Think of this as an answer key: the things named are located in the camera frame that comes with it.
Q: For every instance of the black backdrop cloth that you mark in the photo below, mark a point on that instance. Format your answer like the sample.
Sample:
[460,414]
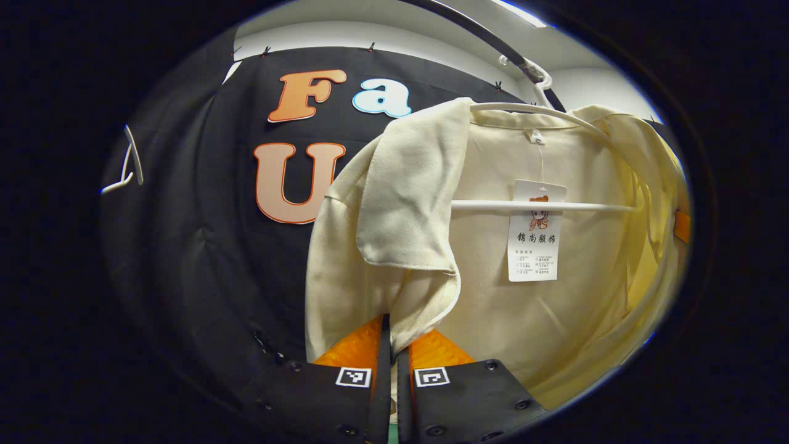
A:
[203,246]

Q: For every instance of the white hanger with crossbar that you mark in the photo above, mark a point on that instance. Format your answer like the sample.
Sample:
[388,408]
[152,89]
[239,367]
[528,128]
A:
[137,160]
[592,207]

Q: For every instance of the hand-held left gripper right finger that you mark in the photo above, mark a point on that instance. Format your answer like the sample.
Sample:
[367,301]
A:
[404,407]

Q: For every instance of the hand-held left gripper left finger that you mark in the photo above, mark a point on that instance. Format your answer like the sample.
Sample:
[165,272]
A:
[381,407]

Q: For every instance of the black clothes rack rail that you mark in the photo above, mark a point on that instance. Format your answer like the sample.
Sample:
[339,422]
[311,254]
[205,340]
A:
[487,37]

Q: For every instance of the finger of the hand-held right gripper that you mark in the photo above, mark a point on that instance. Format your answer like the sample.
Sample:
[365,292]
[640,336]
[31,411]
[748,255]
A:
[682,227]

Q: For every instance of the black binder clip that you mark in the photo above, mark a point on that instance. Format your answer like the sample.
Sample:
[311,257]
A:
[266,344]

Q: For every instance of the cream collared shirt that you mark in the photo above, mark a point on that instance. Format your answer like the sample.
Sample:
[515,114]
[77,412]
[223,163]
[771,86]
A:
[493,308]

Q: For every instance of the large ceiling light panel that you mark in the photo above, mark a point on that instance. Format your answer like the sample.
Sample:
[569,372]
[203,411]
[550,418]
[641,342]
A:
[524,13]

